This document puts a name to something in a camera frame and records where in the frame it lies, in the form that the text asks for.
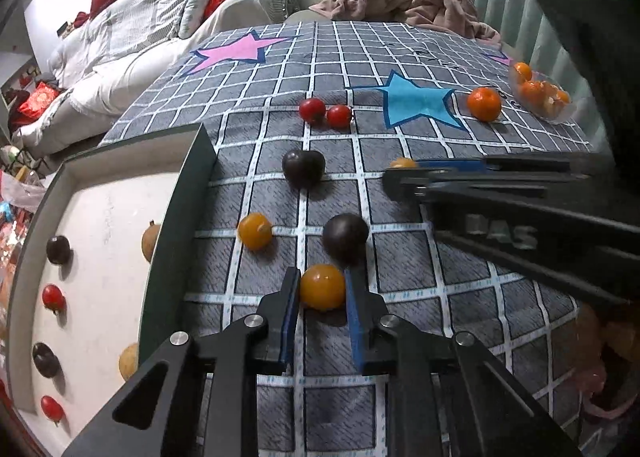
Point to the white quilted sofa cover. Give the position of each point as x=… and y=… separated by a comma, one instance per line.
x=125, y=52

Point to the pale green curtain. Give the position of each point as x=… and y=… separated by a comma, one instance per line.
x=525, y=12

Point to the yellow cherry tomato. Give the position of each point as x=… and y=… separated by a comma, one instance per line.
x=402, y=163
x=322, y=287
x=255, y=232

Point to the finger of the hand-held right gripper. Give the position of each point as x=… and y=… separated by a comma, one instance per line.
x=450, y=184
x=450, y=165

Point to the white tray with dark rim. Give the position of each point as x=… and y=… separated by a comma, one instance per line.
x=100, y=237

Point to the small orange kumquat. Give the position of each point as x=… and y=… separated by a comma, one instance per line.
x=531, y=91
x=550, y=99
x=563, y=97
x=523, y=71

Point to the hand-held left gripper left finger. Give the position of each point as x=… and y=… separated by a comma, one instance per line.
x=290, y=322

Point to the mandarin orange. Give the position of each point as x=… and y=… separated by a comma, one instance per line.
x=484, y=103

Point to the small red cushion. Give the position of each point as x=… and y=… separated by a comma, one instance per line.
x=80, y=18

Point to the person's right hand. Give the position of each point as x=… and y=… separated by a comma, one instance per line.
x=615, y=337

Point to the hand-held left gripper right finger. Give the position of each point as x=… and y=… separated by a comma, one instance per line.
x=354, y=327

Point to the red patterned cushion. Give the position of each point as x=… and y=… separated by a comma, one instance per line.
x=37, y=102

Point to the dark purple plum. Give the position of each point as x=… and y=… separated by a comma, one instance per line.
x=45, y=359
x=58, y=249
x=345, y=237
x=302, y=168

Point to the clear plastic bowl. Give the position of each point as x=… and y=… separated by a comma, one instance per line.
x=550, y=112

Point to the crumpled plastic bag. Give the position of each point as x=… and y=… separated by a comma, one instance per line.
x=22, y=189

